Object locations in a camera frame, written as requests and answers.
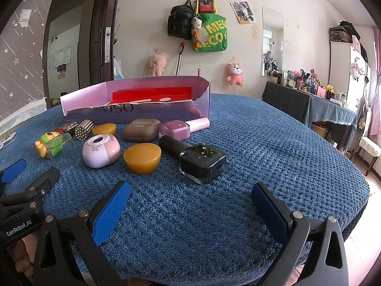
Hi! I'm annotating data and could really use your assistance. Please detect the white stool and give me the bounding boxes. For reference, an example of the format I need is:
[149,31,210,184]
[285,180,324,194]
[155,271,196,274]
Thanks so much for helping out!
[355,136,381,176]

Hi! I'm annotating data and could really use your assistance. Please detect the pink round case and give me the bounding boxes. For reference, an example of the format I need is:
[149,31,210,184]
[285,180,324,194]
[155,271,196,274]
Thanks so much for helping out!
[82,134,122,169]

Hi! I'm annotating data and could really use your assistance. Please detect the green tote bag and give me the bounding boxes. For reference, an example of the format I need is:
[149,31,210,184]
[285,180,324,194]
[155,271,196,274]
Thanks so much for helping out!
[192,13,229,53]

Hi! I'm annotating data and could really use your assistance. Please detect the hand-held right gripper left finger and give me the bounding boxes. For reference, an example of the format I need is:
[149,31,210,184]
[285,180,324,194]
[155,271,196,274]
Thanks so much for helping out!
[33,180,132,286]

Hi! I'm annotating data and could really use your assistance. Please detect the metal door lock plate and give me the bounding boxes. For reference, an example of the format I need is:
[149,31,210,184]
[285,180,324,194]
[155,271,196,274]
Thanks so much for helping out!
[104,26,112,64]

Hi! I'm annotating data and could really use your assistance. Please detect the metal mop handle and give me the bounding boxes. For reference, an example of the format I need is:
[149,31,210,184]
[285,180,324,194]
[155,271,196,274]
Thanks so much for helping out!
[175,43,185,77]

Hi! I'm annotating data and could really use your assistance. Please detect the pink curtain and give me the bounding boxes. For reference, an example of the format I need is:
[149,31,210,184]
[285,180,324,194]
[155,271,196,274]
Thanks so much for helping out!
[369,27,381,138]

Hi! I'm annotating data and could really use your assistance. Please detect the small orange dome soap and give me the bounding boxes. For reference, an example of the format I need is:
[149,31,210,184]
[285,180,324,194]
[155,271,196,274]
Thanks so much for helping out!
[92,123,117,137]

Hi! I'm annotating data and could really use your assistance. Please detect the table with blue cloth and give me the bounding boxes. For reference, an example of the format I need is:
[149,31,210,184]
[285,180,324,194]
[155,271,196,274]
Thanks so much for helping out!
[261,81,358,153]

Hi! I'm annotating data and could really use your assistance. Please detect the white plastic bag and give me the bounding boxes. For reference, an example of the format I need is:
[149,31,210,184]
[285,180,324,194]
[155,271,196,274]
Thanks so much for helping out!
[113,59,123,81]

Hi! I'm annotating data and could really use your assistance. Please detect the brown eyeshadow case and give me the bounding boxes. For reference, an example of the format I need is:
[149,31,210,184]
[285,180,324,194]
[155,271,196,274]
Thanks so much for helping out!
[122,118,162,143]

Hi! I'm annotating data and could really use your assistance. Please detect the row of cosmetic bottles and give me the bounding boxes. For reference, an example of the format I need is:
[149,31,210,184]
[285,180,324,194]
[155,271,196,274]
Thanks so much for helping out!
[265,68,349,102]

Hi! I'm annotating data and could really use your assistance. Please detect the black clothing pile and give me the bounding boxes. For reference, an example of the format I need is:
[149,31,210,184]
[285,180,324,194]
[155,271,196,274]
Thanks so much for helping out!
[339,20,361,41]

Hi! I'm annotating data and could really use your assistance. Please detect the pink pig plush toy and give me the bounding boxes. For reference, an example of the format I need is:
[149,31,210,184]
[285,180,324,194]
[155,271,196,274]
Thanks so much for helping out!
[148,52,167,77]

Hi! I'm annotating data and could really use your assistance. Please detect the clear glass cup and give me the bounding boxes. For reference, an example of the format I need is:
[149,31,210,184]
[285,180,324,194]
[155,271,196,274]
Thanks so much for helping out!
[46,133,77,168]

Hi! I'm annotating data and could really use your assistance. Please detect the photo wall poster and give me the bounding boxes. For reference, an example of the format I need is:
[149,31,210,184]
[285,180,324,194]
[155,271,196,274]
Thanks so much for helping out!
[230,0,256,25]

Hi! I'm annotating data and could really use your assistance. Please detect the white wardrobe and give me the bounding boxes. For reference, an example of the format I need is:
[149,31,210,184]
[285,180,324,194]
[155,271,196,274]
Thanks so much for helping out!
[329,40,371,111]

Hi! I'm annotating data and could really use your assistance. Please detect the white card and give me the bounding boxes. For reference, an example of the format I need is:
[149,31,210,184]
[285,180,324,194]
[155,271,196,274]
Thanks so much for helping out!
[0,133,17,149]

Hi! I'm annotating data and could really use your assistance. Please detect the large orange dome soap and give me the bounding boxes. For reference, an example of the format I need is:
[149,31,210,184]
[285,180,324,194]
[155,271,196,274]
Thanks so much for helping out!
[123,143,162,174]

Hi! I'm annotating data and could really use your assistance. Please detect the lilac cardboard box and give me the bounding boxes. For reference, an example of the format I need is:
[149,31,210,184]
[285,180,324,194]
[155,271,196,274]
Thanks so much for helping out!
[60,76,211,125]

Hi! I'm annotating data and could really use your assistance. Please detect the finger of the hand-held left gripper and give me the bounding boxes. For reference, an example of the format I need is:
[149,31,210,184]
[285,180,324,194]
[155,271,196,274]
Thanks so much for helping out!
[0,159,27,189]
[0,167,61,215]

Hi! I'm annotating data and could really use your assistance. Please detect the pink bear plush toy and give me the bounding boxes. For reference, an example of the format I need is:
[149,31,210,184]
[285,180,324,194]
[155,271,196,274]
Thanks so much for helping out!
[226,62,245,88]

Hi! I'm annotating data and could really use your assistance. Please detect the white paper sticker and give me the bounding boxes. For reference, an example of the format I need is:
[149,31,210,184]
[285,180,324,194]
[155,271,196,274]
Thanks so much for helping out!
[17,9,32,25]

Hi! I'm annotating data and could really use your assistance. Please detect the wicker basket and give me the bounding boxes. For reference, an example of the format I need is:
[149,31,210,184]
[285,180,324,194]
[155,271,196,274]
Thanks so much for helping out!
[311,123,328,139]

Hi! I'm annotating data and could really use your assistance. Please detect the hallway notice papers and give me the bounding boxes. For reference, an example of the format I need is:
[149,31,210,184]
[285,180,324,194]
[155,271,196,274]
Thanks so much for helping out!
[49,45,72,72]

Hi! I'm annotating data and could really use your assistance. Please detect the leopard print bag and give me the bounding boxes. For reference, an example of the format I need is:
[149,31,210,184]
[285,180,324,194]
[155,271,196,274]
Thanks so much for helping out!
[329,25,353,44]

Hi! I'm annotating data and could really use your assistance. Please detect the black nail polish bottle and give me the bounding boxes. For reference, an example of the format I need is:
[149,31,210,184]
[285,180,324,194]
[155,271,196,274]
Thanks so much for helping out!
[159,135,227,185]

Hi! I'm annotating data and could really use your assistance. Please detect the dark brown door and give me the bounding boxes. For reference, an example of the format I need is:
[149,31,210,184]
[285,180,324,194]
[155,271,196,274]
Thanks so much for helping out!
[89,0,124,87]

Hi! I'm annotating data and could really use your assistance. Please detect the black backpack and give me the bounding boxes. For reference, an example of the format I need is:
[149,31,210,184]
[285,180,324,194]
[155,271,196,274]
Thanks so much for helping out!
[167,0,195,41]

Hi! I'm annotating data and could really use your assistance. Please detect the gold studded cylinder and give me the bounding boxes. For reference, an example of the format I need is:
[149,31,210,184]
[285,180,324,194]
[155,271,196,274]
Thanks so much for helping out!
[74,119,95,141]

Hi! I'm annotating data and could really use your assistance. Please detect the person's left hand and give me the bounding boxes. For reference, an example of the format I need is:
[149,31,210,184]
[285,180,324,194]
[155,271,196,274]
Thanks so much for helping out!
[13,237,38,279]

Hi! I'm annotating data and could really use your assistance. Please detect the small red bag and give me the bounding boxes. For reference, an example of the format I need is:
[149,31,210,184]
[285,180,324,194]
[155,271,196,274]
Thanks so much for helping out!
[196,0,216,15]

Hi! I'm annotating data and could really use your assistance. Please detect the wall mirror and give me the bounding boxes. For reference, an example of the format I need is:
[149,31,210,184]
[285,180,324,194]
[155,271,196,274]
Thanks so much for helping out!
[260,6,284,79]

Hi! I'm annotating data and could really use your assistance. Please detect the green yellow toy figure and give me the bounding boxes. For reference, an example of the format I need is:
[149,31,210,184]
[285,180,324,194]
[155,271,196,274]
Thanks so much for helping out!
[35,130,65,158]

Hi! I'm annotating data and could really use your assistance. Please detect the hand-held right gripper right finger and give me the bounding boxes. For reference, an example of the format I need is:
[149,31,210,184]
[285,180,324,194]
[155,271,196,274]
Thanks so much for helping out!
[251,182,349,286]

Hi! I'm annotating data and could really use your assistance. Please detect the pink nail polish bottle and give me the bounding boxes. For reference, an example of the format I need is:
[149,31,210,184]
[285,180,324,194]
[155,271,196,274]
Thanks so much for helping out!
[158,117,211,141]

